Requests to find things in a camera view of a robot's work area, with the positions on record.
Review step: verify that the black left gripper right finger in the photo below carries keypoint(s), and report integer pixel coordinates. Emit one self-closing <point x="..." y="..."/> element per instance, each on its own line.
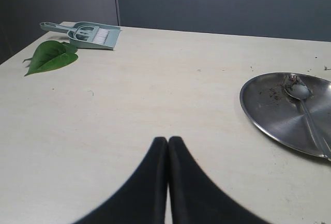
<point x="194" y="196"/>

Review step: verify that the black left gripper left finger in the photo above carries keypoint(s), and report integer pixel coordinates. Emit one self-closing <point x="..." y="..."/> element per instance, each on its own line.
<point x="143" y="197"/>

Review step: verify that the stainless steel spork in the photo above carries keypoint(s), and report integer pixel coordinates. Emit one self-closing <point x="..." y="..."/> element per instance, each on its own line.
<point x="298" y="90"/>

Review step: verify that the round stainless steel plate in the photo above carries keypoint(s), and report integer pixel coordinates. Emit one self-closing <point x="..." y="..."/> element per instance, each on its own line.
<point x="281" y="117"/>

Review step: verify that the loose green leaf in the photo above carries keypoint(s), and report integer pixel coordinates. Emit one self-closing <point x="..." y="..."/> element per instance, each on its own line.
<point x="51" y="55"/>

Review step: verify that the teal plastic dustpan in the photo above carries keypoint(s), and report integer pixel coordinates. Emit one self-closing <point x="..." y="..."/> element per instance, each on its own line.
<point x="109" y="44"/>

